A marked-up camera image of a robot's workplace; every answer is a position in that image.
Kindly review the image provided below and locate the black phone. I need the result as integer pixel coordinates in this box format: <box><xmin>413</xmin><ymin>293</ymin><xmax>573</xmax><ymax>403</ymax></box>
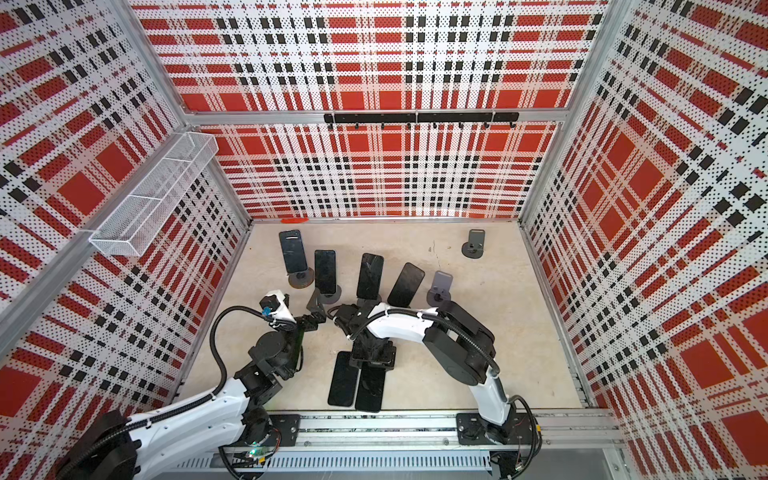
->
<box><xmin>355</xmin><ymin>364</ymin><xmax>387</xmax><ymax>413</ymax></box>
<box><xmin>327</xmin><ymin>351</ymin><xmax>360</xmax><ymax>407</ymax></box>
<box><xmin>387</xmin><ymin>262</ymin><xmax>425</xmax><ymax>308</ymax></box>
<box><xmin>314</xmin><ymin>250</ymin><xmax>337</xmax><ymax>296</ymax></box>
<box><xmin>356</xmin><ymin>253</ymin><xmax>384</xmax><ymax>300</ymax></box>
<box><xmin>278</xmin><ymin>230</ymin><xmax>308</xmax><ymax>274</ymax></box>

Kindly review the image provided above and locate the grey phone stand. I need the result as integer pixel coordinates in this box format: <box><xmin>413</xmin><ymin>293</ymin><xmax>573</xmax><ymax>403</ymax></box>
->
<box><xmin>315</xmin><ymin>285</ymin><xmax>342</xmax><ymax>305</ymax></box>
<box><xmin>461</xmin><ymin>229</ymin><xmax>486</xmax><ymax>259</ymax></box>
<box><xmin>288</xmin><ymin>268</ymin><xmax>315</xmax><ymax>289</ymax></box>

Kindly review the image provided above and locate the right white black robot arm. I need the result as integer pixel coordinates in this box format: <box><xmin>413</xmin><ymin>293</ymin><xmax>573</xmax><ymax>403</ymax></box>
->
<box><xmin>331</xmin><ymin>301</ymin><xmax>542</xmax><ymax>453</ymax></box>

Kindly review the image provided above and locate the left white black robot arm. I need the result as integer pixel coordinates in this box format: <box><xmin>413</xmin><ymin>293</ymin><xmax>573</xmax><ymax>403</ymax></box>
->
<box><xmin>55</xmin><ymin>290</ymin><xmax>327</xmax><ymax>479</ymax></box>

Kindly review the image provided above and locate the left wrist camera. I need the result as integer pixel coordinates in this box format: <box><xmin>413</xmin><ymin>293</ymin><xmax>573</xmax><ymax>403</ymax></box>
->
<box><xmin>259</xmin><ymin>290</ymin><xmax>295</xmax><ymax>323</ymax></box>

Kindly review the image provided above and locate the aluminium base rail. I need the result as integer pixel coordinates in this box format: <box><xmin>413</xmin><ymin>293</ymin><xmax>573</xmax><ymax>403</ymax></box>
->
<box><xmin>165</xmin><ymin>409</ymin><xmax>631</xmax><ymax>479</ymax></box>

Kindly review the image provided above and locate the white wire mesh basket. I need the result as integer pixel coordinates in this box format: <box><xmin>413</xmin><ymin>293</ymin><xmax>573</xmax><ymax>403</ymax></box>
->
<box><xmin>89</xmin><ymin>132</ymin><xmax>218</xmax><ymax>257</ymax></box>

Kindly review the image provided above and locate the black hook rail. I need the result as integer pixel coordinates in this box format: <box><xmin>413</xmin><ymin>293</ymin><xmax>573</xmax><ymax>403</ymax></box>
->
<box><xmin>323</xmin><ymin>111</ymin><xmax>520</xmax><ymax>126</ymax></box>

